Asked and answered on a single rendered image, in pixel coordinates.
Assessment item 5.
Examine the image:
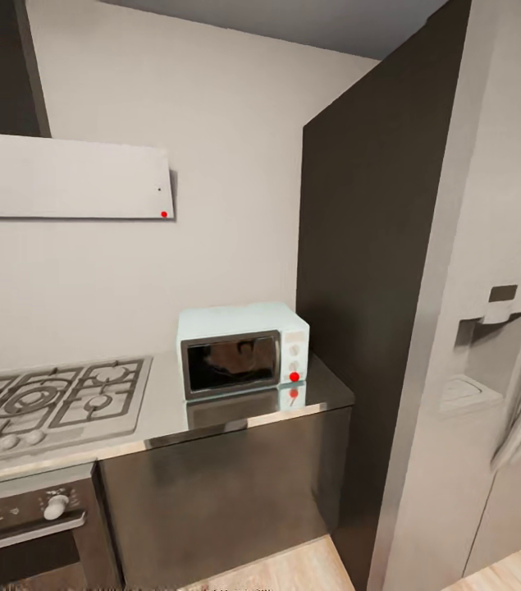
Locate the microwave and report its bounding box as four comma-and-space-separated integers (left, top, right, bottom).
175, 302, 309, 401

